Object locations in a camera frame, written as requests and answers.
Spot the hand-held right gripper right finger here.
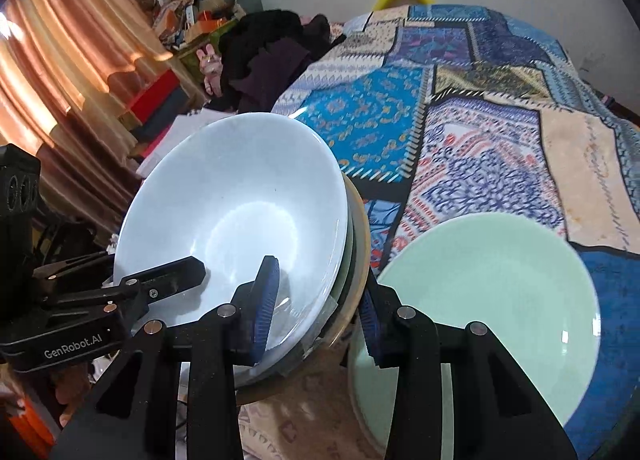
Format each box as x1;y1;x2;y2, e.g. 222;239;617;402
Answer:
359;280;581;460

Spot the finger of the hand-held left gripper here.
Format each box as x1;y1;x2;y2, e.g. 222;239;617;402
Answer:
32;251;116;293
107;256;207;323

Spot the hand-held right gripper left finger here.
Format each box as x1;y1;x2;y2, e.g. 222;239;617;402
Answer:
50;256;281;460

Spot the pink bowl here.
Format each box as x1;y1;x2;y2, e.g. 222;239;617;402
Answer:
235;177;372;406

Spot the green bowl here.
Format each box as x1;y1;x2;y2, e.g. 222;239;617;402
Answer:
327;175;357;341

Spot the white bowl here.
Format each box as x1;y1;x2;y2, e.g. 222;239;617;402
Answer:
114;112;348;376

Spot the green plate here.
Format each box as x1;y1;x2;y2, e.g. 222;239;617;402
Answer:
347;212;601;460

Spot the person's left hand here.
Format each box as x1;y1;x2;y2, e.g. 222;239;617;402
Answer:
50;365;101;428

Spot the dark blue box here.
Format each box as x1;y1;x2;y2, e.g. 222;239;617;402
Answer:
135;90;196;141

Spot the red box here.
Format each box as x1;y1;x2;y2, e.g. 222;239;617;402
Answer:
130;70;181;125

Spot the pink bunny toy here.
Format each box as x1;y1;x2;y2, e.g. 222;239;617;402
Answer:
196;44;226;95

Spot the brown orange curtain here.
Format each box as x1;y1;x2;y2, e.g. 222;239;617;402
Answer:
0;0;211;241

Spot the green storage box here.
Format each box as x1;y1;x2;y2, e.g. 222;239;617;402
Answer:
177;14;241;70

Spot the blue patchwork blanket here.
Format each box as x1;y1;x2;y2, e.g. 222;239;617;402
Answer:
235;4;640;460

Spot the pile of dark clothes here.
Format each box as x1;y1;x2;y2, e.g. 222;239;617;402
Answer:
220;10;348;113

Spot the pile of assorted packages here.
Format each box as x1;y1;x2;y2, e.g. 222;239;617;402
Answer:
152;0;201;48

